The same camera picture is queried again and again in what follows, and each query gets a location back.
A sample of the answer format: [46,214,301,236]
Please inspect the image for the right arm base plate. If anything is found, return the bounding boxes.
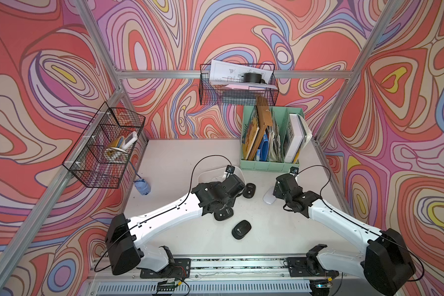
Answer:
[283,257,340,278]

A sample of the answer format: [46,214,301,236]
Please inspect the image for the white book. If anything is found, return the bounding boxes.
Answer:
[283,113,313,164]

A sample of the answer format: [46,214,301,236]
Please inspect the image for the front aluminium rail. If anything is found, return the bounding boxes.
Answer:
[78,254,378,296]

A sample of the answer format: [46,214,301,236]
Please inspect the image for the brown folder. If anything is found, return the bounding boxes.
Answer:
[246,99,273,160]

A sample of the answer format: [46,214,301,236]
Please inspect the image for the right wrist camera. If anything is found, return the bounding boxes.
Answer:
[290,166,299,176]

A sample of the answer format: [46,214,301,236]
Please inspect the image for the white papers in basket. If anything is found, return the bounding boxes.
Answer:
[209,60,278,90]

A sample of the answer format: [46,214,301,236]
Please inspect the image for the black mouse front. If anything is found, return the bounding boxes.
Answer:
[231,220,252,240]

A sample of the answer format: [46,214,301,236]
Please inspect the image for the black mouse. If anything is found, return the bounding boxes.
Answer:
[213,207,234,222]
[231,220,252,240]
[242,183,257,199]

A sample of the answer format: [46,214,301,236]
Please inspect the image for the left wire basket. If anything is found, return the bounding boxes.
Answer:
[62,102,146,189]

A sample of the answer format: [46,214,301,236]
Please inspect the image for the back wire basket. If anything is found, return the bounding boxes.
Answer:
[199,60,279,106]

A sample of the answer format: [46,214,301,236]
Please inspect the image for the white item in basket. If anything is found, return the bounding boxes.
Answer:
[120,131,138,151]

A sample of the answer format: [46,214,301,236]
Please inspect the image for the white mouse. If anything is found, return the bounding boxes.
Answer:
[263,186,277,205]

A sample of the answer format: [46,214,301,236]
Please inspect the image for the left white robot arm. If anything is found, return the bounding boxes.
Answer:
[105,175,245,276]

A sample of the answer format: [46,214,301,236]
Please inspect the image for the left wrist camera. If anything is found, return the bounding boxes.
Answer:
[226,165,235,175]

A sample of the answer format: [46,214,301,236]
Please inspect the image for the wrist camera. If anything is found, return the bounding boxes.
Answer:
[290,166,299,176]
[226,165,235,175]

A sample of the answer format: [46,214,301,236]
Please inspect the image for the white plastic storage box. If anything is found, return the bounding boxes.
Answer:
[197,167,227,183]

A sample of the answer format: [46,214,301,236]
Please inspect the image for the black tape roll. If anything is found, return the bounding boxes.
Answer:
[243,72,265,84]

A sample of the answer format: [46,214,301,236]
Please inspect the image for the green file organizer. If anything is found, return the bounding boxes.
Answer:
[240,106,305,173]

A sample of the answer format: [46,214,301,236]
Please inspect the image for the wire basket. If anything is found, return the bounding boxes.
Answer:
[199,60,279,106]
[62,102,146,189]

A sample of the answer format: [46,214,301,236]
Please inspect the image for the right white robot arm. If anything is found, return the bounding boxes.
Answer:
[273,173,416,296]

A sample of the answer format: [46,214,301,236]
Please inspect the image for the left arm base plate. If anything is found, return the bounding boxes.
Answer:
[139,258,191,279]

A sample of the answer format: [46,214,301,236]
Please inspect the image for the blue pencil case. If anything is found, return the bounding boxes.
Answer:
[133,179,151,196]

